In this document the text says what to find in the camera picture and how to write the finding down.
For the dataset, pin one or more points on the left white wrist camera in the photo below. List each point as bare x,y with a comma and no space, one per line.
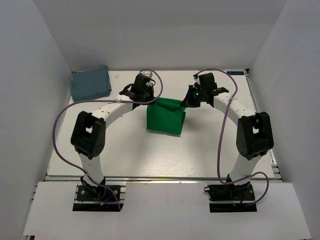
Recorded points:
146,73

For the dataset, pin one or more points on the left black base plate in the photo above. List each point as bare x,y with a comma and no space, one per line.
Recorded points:
86,201

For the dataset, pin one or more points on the blue label sticker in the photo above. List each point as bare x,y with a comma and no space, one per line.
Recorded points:
236,73

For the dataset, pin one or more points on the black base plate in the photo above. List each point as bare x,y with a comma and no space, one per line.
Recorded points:
86,201
229,198

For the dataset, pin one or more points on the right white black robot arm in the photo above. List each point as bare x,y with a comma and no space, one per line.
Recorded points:
254,135

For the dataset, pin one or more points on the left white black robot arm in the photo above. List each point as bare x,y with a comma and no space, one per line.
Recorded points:
89,133

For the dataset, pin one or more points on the green t shirt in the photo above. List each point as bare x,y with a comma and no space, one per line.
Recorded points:
166,116

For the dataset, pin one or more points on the aluminium table rail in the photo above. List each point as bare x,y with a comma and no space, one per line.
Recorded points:
142,178

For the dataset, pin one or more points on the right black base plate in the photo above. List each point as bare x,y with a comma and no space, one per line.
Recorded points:
229,198

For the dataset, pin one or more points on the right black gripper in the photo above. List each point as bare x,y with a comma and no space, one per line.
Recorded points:
189,102

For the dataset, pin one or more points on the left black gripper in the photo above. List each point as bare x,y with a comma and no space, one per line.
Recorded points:
150,88

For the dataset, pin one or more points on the folded blue-grey t shirt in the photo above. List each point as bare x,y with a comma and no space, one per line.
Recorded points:
90,84

